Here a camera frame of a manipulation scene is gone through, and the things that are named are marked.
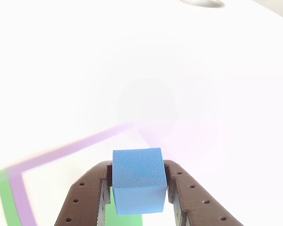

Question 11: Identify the green square frame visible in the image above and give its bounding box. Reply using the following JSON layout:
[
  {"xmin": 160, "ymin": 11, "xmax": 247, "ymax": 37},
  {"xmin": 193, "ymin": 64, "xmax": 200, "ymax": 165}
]
[{"xmin": 0, "ymin": 169, "xmax": 23, "ymax": 226}]

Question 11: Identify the small blue cube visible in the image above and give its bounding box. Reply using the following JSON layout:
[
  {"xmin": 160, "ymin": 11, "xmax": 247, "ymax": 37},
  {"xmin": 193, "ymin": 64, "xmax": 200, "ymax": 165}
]
[{"xmin": 112, "ymin": 147, "xmax": 168, "ymax": 215}]

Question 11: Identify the purple square frame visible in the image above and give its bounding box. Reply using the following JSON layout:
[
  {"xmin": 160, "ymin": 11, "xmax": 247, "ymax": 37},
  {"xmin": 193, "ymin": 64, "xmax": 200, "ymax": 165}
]
[{"xmin": 6, "ymin": 122, "xmax": 170, "ymax": 226}]

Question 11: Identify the green cube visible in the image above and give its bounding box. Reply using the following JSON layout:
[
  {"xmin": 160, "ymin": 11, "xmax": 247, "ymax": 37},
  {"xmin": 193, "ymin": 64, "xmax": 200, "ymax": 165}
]
[{"xmin": 105, "ymin": 187, "xmax": 144, "ymax": 226}]

